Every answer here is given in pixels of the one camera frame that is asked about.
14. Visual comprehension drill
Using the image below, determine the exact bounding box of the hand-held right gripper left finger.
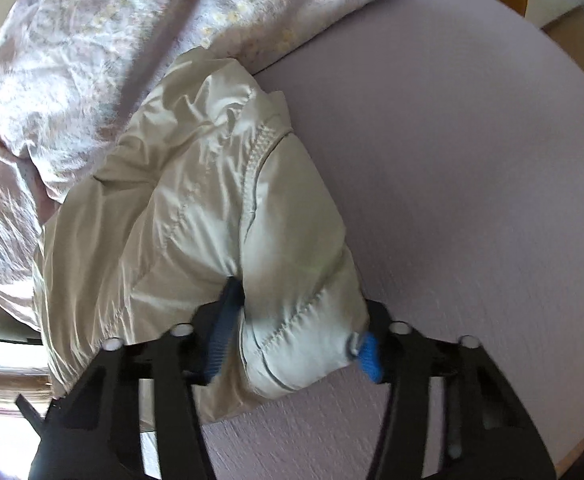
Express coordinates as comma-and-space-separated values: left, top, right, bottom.
29, 277, 219, 480

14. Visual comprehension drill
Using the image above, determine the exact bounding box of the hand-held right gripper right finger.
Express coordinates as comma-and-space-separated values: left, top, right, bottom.
353, 300, 558, 480

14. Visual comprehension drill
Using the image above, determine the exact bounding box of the pale grey puffer jacket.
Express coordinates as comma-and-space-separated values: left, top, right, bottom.
32, 47, 373, 424

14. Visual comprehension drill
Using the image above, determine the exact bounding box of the bed with lavender sheet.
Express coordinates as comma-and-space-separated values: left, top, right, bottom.
139, 0, 584, 480

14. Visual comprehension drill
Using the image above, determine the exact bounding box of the wooden television cabinet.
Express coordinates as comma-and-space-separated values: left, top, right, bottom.
0, 345, 55, 412

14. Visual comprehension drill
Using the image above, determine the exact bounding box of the pink floral duvet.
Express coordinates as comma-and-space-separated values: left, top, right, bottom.
0, 0, 456, 332

